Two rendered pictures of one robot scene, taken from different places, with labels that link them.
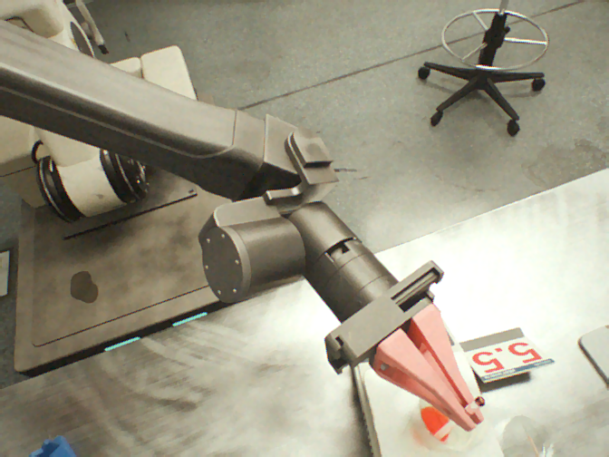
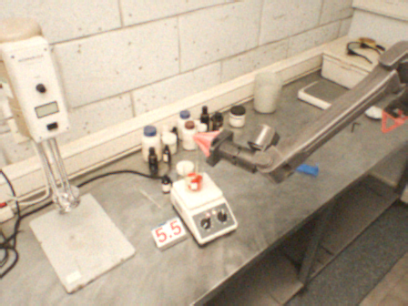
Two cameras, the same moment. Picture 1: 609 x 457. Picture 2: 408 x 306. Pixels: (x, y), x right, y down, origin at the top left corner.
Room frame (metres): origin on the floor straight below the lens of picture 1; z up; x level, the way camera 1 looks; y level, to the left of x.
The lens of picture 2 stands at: (0.74, -0.46, 1.59)
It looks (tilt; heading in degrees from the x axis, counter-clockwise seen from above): 38 degrees down; 150
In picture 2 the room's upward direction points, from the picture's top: 1 degrees clockwise
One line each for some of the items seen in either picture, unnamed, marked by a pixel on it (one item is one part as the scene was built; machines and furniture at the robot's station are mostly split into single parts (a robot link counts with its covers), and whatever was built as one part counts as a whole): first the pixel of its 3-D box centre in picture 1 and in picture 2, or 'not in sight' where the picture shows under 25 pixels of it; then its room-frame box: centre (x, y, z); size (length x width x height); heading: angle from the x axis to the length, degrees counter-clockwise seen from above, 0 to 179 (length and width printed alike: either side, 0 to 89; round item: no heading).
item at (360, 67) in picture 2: not in sight; (363, 64); (-0.37, 1.13, 0.82); 0.37 x 0.31 x 0.14; 98
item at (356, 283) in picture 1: (362, 295); (229, 151); (0.13, -0.04, 1.01); 0.10 x 0.07 x 0.07; 116
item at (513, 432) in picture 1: (525, 442); (160, 210); (0.02, -0.21, 0.76); 0.06 x 0.06 x 0.02
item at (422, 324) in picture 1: (416, 376); (209, 140); (0.06, -0.06, 1.01); 0.09 x 0.07 x 0.07; 26
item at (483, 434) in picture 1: (448, 420); (192, 178); (0.05, -0.10, 0.88); 0.07 x 0.06 x 0.08; 16
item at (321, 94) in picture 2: not in sight; (331, 96); (-0.25, 0.79, 0.77); 0.26 x 0.19 x 0.05; 14
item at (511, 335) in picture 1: (503, 353); (169, 232); (0.12, -0.22, 0.77); 0.09 x 0.06 x 0.04; 94
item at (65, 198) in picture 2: not in sight; (56, 168); (-0.01, -0.45, 1.02); 0.07 x 0.07 x 0.25
